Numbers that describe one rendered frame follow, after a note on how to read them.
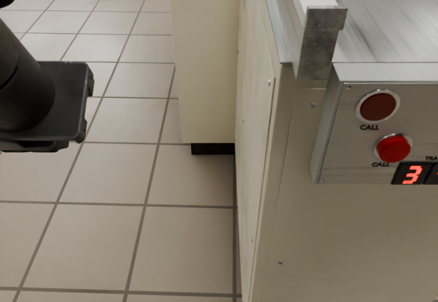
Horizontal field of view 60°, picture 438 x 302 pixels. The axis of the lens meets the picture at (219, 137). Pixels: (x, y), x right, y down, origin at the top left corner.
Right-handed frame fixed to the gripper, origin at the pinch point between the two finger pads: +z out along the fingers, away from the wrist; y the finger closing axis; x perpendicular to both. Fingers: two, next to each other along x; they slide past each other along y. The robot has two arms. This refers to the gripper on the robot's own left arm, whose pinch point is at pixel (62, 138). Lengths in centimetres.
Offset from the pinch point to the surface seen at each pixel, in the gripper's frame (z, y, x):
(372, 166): 3.5, -31.9, 1.6
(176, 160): 102, 0, -28
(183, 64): 65, -5, -48
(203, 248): 84, -11, 5
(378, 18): -0.5, -33.1, -14.4
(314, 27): -11.0, -22.7, -5.3
